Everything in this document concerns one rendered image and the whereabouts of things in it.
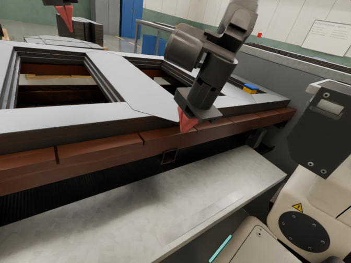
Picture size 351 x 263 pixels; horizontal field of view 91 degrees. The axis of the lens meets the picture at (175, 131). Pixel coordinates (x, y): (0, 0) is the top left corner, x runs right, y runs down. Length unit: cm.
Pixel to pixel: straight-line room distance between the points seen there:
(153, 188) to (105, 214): 14
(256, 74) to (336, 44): 839
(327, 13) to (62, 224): 983
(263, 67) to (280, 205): 87
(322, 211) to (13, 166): 62
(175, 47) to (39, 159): 32
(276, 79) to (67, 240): 115
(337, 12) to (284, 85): 867
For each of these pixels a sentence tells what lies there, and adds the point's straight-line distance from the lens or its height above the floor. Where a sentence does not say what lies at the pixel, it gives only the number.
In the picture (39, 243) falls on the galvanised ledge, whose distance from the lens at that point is 48.
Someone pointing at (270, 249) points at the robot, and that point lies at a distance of 110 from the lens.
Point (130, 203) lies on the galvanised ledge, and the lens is 49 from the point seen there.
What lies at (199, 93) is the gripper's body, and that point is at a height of 98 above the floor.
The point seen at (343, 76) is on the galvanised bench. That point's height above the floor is 104.
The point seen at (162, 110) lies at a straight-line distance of 50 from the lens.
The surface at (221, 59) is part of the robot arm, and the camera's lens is 32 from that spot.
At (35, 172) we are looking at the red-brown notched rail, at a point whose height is 80.
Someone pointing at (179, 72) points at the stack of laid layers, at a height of 85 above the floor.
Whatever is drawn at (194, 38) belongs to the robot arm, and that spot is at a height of 107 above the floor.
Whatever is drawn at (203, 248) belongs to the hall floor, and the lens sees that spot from 126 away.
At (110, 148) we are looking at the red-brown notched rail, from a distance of 41.
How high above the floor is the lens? 109
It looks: 32 degrees down
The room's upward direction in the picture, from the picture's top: 14 degrees clockwise
